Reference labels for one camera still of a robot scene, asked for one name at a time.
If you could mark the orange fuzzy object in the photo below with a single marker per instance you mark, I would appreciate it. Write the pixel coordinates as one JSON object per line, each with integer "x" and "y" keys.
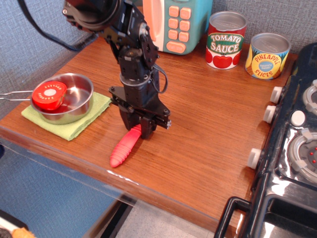
{"x": 22, "y": 233}

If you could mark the green folded cloth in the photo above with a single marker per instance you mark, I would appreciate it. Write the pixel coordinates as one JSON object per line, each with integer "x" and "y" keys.
{"x": 71, "y": 130}

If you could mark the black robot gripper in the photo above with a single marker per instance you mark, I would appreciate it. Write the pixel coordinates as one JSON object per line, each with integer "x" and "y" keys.
{"x": 141, "y": 104}

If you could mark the teal toy microwave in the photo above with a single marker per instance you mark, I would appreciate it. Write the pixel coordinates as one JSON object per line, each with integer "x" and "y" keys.
{"x": 176, "y": 26}

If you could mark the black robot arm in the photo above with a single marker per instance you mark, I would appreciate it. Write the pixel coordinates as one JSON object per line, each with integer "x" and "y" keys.
{"x": 124, "y": 28}

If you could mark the pineapple slices can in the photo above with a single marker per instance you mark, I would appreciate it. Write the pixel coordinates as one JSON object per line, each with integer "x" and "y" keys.
{"x": 267, "y": 55}

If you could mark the red handled metal spoon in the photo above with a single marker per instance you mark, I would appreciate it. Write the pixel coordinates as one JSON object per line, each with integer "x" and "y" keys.
{"x": 125, "y": 146}

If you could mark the black toy stove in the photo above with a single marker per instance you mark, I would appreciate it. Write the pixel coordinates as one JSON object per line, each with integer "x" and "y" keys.
{"x": 284, "y": 189}

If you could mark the red toy tomato half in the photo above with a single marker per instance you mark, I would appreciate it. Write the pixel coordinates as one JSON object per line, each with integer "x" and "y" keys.
{"x": 49, "y": 95}

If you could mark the steel saucepan with wire handle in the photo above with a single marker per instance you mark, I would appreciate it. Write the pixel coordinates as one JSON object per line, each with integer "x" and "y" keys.
{"x": 77, "y": 101}

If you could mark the tomato sauce can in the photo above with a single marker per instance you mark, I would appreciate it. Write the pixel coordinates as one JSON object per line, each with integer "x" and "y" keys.
{"x": 225, "y": 39}

